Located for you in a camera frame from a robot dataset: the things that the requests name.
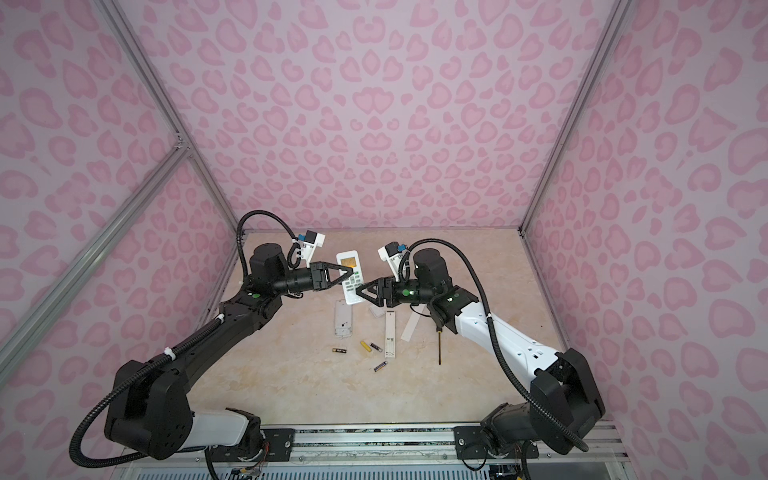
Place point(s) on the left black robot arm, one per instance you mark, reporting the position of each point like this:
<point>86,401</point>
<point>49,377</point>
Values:
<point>149,411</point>

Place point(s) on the slim white remote control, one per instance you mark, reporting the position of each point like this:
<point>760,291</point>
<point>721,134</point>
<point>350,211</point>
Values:
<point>390,334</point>

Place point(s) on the black mounting plate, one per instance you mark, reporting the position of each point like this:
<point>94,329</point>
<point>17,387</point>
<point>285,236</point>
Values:
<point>269,445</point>
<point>477,443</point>

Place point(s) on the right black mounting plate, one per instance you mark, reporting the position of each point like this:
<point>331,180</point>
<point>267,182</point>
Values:
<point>477,443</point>

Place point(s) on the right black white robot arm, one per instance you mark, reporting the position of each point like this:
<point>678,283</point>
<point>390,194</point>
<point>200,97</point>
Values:
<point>561,402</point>

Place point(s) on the white remote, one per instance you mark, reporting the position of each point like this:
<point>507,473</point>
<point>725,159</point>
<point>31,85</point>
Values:
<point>351,259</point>

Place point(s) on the white remote angled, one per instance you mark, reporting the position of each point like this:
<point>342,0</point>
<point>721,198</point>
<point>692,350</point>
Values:
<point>343,319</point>

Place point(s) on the aluminium front rail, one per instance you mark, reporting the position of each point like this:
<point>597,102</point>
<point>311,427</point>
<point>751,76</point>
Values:
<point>398,451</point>

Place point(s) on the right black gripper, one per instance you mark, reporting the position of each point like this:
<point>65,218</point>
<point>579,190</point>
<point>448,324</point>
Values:
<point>387,292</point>

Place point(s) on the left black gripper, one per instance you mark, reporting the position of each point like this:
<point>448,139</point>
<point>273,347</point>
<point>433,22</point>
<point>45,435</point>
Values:
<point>320,269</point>

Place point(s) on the aluminium diagonal frame bar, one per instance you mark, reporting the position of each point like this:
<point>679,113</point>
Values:
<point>40,318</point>

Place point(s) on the white battery cover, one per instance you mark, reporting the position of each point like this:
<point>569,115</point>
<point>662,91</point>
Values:
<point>410,327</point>

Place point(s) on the black handled screwdriver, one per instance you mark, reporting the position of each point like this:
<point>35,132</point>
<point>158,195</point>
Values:
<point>439,331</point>

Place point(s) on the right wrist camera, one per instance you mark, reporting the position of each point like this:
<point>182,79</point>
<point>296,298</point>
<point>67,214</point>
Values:
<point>393,254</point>

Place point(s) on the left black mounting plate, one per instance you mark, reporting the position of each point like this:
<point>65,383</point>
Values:
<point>269,445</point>

